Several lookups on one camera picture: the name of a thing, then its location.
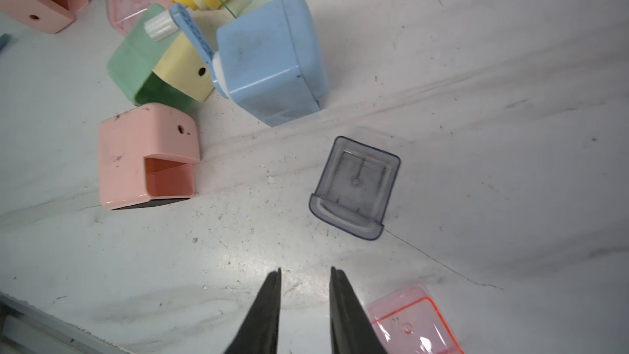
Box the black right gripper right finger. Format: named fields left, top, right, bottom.
left=329, top=267, right=386, bottom=354

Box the clear grey sharpener tray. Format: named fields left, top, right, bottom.
left=309, top=136, right=401, bottom=241

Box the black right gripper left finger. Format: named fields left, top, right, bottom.
left=224, top=269, right=282, bottom=354

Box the mint green pencil sharpener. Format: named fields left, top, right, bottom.
left=106, top=4, right=215, bottom=111

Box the blue pencil sharpener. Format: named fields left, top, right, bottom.
left=144, top=0, right=329, bottom=126

